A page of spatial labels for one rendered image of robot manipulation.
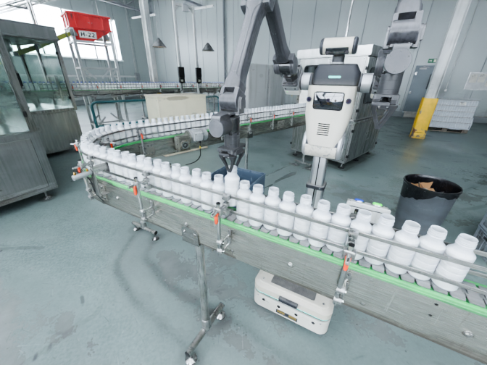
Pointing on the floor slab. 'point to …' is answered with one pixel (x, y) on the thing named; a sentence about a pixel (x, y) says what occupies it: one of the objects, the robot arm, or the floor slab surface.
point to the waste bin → (425, 201)
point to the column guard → (423, 117)
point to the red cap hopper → (82, 19)
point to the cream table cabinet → (175, 107)
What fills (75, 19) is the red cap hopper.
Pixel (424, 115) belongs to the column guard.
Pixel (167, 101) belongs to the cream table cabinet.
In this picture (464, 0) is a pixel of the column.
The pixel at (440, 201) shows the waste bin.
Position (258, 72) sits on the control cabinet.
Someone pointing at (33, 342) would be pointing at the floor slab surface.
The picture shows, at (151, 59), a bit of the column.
